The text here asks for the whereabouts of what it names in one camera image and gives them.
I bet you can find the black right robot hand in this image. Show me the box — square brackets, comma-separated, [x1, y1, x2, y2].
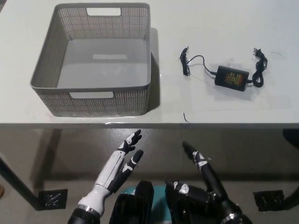
[165, 141, 235, 216]

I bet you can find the black power adapter with cord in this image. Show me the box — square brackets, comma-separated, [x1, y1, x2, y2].
[178, 46, 269, 89]

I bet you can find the grey perforated plastic basket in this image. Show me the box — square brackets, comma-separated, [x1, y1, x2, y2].
[29, 2, 152, 117]

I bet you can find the black and teal robot torso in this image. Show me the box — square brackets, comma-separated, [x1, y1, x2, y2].
[109, 180, 212, 224]

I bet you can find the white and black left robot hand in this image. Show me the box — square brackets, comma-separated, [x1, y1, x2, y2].
[78, 129, 144, 216]

